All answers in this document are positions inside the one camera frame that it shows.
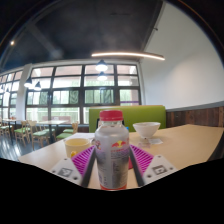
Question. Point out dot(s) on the group of wooden green-seated chairs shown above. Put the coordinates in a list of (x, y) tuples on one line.
[(40, 133)]

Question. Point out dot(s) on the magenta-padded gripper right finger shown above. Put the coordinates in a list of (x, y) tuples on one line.
[(144, 159)]

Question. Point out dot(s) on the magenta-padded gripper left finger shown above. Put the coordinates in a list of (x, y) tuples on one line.
[(81, 160)]

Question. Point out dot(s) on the green upholstered bench backrest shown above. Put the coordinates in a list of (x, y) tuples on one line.
[(143, 115)]

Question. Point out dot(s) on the white bowl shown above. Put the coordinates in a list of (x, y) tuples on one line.
[(146, 129)]

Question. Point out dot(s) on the flat round red coaster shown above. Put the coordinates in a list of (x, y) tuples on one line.
[(130, 165)]

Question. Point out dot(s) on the curved linear ceiling light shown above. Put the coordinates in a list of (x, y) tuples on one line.
[(128, 54)]

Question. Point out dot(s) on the group of black pendant lamps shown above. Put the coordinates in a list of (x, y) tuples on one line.
[(101, 66)]

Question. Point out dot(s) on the white paper sheet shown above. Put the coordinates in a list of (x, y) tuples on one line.
[(83, 135)]

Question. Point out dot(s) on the red-capped clear drink bottle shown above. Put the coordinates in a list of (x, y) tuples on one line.
[(112, 150)]

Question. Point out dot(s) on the cream yellow mug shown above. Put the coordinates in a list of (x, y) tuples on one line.
[(76, 145)]

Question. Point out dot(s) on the light wooden dining table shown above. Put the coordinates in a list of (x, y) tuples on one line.
[(10, 120), (51, 122)]

